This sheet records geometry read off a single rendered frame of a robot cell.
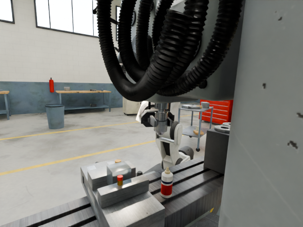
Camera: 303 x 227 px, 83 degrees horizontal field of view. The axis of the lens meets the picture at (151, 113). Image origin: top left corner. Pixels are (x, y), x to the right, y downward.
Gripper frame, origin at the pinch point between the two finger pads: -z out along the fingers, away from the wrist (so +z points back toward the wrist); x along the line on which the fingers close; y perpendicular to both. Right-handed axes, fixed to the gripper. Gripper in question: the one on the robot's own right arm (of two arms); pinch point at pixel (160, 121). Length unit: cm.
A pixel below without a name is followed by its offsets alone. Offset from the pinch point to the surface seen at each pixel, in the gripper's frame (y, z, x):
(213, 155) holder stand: 19.6, 9.8, 29.6
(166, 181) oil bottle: 20.3, -4.8, 1.6
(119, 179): 13.9, -10.8, -14.8
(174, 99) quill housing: -8.8, -9.8, 0.6
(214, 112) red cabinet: 86, 430, 320
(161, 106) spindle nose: -5.5, -2.2, -0.7
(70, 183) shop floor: 125, 170, -68
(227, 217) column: -2.4, -44.2, -7.4
